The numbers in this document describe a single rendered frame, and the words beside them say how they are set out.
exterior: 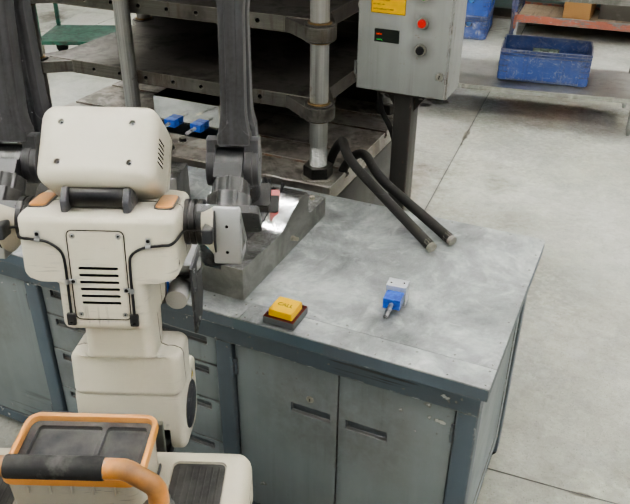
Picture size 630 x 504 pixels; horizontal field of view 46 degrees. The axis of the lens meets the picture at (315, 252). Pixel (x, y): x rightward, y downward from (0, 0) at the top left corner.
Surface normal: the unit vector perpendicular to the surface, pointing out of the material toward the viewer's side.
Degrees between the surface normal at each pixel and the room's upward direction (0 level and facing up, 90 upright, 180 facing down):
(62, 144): 48
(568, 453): 0
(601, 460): 0
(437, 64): 90
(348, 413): 90
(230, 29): 81
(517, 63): 92
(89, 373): 82
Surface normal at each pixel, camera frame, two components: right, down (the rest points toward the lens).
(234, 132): -0.03, 0.37
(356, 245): 0.01, -0.86
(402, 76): -0.41, 0.46
